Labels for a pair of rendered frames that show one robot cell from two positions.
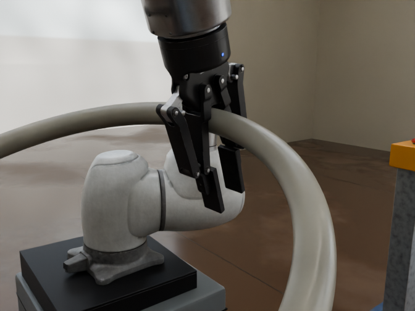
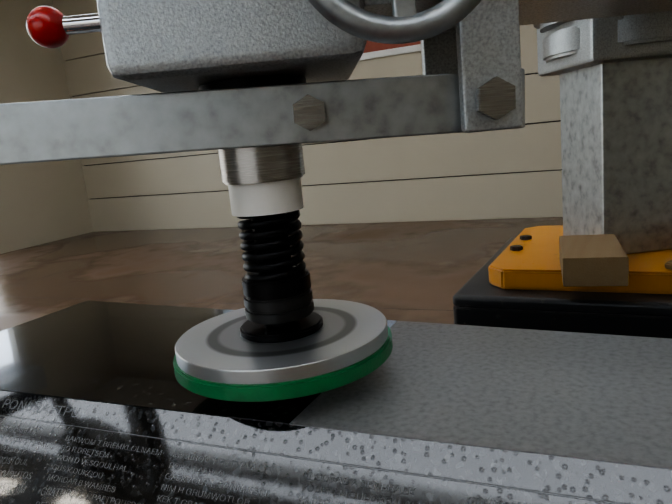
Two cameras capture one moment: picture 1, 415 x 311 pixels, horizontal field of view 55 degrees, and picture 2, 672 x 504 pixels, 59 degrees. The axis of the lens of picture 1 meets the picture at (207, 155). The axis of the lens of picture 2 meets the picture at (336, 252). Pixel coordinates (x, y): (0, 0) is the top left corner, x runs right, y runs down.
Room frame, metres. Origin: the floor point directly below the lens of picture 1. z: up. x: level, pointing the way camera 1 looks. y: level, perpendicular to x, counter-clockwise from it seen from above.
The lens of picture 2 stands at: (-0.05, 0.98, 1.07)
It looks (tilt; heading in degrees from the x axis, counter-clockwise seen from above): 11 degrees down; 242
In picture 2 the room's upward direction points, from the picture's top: 6 degrees counter-clockwise
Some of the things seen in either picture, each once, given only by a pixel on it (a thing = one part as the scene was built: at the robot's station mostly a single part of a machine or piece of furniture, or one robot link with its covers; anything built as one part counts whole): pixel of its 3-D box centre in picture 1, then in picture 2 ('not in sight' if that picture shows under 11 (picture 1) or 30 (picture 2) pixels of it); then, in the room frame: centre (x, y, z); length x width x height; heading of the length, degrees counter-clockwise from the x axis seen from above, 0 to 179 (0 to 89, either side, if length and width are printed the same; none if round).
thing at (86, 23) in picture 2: not in sight; (75, 24); (-0.12, 0.45, 1.17); 0.08 x 0.03 x 0.03; 153
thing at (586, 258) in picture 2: not in sight; (590, 258); (-0.94, 0.27, 0.81); 0.20 x 0.10 x 0.05; 42
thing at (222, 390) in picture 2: not in sight; (283, 337); (-0.26, 0.44, 0.87); 0.22 x 0.22 x 0.04
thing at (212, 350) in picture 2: not in sight; (282, 334); (-0.26, 0.44, 0.87); 0.21 x 0.21 x 0.01
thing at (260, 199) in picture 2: not in sight; (265, 193); (-0.26, 0.44, 1.02); 0.07 x 0.07 x 0.04
